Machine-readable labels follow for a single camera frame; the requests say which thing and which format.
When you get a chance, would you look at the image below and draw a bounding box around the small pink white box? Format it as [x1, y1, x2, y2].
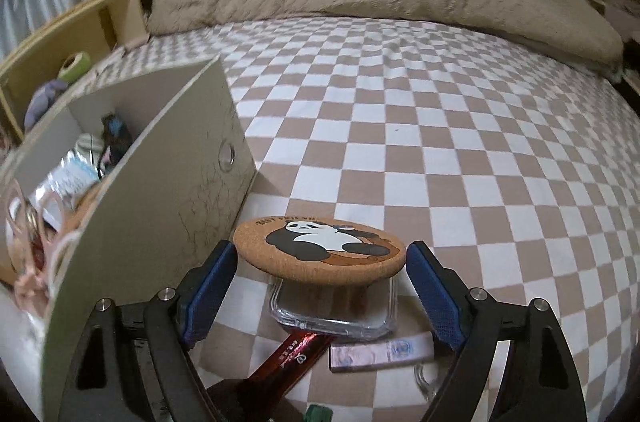
[329, 332, 436, 373]

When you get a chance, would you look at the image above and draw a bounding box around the cork panda coaster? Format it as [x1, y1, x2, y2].
[232, 215, 407, 290]

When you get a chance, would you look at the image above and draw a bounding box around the purple plush toy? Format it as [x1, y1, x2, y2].
[24, 78, 68, 130]

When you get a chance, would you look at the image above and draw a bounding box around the clear plastic case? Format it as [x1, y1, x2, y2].
[269, 277, 398, 343]

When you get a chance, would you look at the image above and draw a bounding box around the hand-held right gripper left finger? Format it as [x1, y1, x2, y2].
[59, 239, 238, 422]

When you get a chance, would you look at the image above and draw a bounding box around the green tape roll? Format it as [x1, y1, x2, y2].
[57, 51, 93, 82]

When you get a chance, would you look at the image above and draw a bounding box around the silver foil packet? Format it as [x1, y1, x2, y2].
[32, 152, 101, 213]

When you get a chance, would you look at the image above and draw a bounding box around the wooden bedside shelf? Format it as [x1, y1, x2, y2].
[0, 0, 173, 143]

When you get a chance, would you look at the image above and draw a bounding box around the checkered bed sheet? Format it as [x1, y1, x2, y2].
[90, 15, 640, 422]

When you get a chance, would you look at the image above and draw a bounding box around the white storage box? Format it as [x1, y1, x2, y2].
[0, 55, 258, 422]

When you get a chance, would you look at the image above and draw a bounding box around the red shiny pack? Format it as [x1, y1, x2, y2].
[245, 332, 336, 403]

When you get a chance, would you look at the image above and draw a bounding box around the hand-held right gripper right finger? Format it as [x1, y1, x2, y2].
[406, 241, 586, 422]

